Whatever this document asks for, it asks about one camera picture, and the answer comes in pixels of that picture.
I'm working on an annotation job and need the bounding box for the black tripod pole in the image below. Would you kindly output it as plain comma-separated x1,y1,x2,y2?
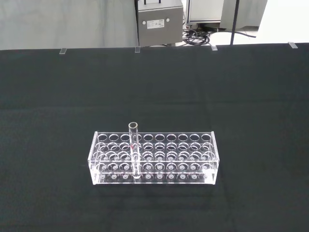
229,0,240,46

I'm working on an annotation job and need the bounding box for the grey metal equipment box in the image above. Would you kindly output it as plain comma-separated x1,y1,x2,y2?
134,0,183,47

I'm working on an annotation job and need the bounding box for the white cabinet with aluminium frame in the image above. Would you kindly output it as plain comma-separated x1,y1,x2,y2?
185,0,223,25

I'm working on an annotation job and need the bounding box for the black bench cloth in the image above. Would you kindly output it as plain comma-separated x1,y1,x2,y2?
0,42,309,232

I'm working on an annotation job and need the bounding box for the clear acrylic test tube rack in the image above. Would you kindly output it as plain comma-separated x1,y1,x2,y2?
87,130,220,186

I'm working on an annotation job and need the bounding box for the black cable bundle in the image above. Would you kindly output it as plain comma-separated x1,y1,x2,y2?
182,23,257,45

